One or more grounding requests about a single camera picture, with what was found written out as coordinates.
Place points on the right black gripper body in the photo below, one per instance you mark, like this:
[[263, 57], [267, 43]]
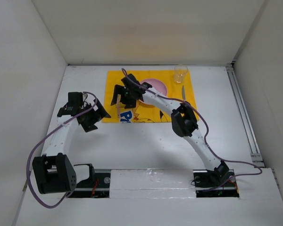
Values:
[[128, 99]]

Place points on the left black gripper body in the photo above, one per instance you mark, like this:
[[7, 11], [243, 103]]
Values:
[[90, 117]]

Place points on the fork with pink handle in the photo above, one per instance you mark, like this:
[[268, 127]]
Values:
[[118, 105]]

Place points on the yellow cartoon print cloth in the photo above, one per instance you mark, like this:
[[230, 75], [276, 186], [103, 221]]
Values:
[[153, 108]]

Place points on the pink round plate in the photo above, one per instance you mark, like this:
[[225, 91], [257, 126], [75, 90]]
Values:
[[156, 84]]

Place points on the knife with pink handle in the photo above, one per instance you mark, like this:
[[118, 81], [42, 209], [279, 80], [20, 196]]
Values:
[[183, 93]]

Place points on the clear drinking glass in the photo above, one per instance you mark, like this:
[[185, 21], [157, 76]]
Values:
[[180, 72]]

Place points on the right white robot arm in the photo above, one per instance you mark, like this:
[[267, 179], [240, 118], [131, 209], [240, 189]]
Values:
[[183, 119]]

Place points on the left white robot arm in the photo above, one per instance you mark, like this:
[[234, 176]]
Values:
[[53, 171]]

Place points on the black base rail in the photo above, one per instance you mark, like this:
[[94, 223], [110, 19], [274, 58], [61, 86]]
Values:
[[154, 184]]

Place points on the aluminium side rail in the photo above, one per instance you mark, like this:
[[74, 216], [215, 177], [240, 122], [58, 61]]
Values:
[[254, 148]]

